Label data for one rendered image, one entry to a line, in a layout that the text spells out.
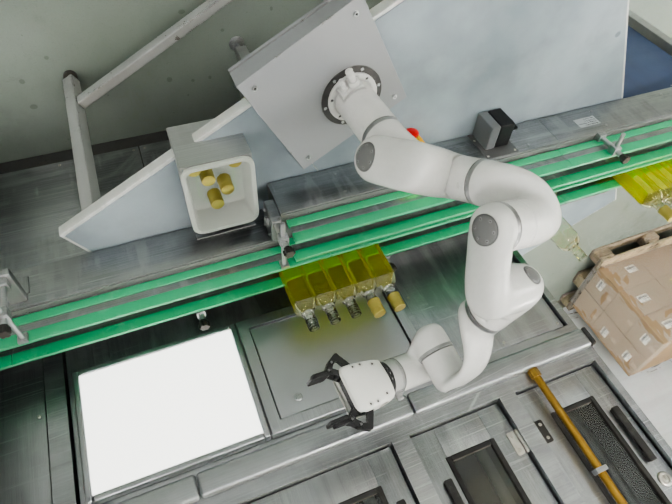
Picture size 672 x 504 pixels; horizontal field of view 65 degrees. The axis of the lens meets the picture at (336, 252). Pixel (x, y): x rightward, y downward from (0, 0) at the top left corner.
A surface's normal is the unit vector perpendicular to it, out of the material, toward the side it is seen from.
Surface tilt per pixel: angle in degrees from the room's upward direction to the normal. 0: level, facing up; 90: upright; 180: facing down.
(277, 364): 90
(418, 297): 90
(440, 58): 0
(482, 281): 78
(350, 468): 90
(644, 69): 90
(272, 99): 2
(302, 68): 2
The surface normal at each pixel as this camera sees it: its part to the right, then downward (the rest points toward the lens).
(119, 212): 0.37, 0.73
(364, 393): 0.32, -0.54
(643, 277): 0.11, -0.49
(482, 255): -0.77, 0.16
